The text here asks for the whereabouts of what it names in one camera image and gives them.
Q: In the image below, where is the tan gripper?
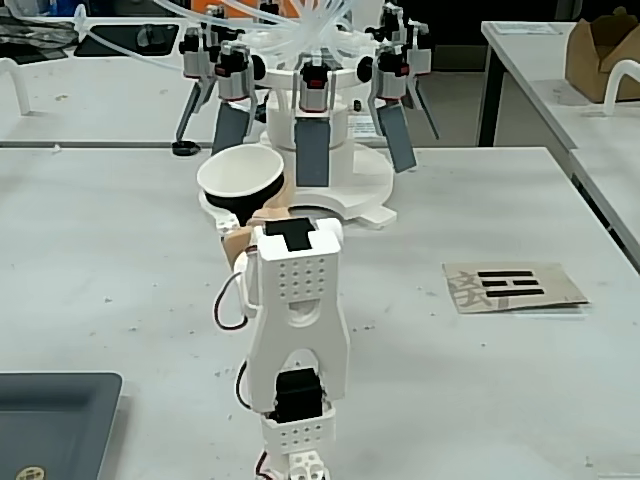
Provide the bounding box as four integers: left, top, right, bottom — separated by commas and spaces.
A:
198, 172, 297, 272

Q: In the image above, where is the black paper cup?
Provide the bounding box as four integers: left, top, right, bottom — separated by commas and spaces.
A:
196, 144, 292, 226

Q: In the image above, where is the small printed label paper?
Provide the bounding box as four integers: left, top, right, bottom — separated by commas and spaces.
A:
347, 113, 377, 140

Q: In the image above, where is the grey paddle dispenser unit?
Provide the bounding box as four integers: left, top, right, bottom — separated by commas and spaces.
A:
292, 58, 335, 190
399, 17, 441, 141
368, 43, 419, 175
210, 40, 257, 151
173, 22, 217, 146

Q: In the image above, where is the white round dispenser stand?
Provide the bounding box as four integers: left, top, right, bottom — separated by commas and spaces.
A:
249, 64, 399, 231

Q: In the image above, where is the clear tube bundle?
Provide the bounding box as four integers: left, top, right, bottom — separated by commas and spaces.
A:
74, 0, 381, 61

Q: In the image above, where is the black flat mat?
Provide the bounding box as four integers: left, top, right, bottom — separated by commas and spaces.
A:
73, 22, 182, 59

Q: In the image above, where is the dark table leg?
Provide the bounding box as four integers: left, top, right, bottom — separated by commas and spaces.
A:
477, 44, 506, 148

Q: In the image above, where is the white arched tube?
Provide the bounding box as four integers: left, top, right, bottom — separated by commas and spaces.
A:
0, 56, 32, 117
602, 58, 640, 117

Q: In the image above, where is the grey plastic tray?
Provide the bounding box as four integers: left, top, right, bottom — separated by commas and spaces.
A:
0, 370, 124, 480

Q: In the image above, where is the printed cardboard card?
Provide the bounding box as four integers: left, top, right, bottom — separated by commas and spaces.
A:
442, 260, 591, 316

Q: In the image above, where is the brown cardboard box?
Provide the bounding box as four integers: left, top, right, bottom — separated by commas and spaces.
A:
564, 17, 640, 105

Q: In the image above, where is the black red elbow cable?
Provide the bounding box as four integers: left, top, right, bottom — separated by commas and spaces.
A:
213, 272, 256, 331

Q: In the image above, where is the black red shoulder cable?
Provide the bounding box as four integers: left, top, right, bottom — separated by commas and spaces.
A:
234, 358, 254, 412

